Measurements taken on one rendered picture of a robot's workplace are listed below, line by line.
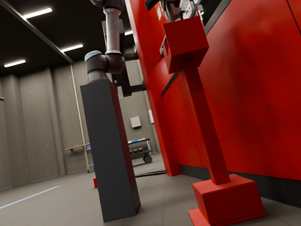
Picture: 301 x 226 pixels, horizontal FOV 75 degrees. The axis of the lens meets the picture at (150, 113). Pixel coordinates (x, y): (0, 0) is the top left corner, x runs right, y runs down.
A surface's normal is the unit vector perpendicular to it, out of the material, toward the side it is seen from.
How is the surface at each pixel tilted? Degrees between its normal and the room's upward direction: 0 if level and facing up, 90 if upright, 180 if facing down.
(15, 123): 90
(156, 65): 90
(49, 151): 90
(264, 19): 90
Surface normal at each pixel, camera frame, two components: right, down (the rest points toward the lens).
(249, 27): -0.96, 0.19
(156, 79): 0.15, -0.22
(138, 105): -0.09, -0.16
